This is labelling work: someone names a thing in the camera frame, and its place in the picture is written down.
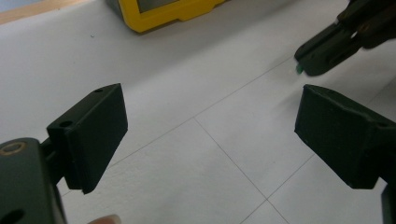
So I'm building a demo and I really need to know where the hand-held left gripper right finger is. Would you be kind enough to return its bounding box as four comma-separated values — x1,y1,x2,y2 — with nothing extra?
294,84,396,190

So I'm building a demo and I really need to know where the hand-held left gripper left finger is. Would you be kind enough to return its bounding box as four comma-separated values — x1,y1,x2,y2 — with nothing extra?
46,82,129,195

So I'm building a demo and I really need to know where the yellow plastic box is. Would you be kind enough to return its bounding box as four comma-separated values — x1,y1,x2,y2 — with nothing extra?
106,0,228,34

